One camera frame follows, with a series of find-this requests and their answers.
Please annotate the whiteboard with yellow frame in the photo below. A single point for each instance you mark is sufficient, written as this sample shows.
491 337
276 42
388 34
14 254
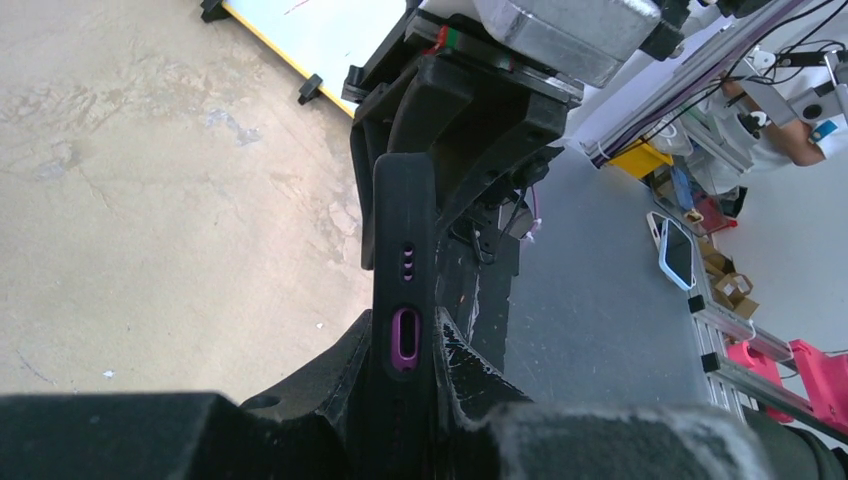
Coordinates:
320 38

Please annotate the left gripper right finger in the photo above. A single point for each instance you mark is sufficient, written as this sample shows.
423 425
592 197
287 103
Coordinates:
489 429

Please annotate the purple phone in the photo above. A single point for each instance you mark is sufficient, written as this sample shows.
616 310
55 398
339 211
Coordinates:
405 339

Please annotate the aluminium frame rail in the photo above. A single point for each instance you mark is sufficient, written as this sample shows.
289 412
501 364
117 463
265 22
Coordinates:
723 316

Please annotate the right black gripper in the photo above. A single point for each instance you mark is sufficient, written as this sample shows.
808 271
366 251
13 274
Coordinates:
410 101

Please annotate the person in white shirt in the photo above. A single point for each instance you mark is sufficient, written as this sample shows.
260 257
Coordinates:
800 120

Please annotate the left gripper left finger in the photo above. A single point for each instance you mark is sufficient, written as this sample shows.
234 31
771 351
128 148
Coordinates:
294 430

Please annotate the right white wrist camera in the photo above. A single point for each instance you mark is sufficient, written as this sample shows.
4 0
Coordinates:
588 40

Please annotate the yellow box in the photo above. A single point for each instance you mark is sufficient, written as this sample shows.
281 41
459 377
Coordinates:
640 159

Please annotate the pink plastic part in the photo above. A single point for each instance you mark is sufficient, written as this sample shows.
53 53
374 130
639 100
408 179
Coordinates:
810 389

